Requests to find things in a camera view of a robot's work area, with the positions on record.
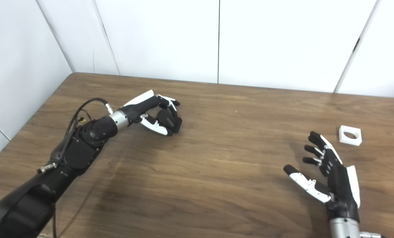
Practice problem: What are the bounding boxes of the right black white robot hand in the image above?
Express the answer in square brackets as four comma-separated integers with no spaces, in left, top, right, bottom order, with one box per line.
[283,131,361,222]

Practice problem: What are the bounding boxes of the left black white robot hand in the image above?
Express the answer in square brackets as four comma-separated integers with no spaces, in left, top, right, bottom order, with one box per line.
[119,90,183,136]

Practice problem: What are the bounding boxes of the black peg with square base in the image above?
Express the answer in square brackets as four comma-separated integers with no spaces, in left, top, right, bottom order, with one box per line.
[157,108,183,135]

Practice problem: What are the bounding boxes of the white square piece with hole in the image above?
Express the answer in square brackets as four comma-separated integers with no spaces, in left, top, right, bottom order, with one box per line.
[339,125,362,146]

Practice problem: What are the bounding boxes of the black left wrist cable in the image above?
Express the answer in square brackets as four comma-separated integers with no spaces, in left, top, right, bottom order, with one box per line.
[37,98,114,238]

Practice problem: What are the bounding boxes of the thin left wrist wire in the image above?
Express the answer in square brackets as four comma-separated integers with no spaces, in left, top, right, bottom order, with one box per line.
[74,111,92,125]

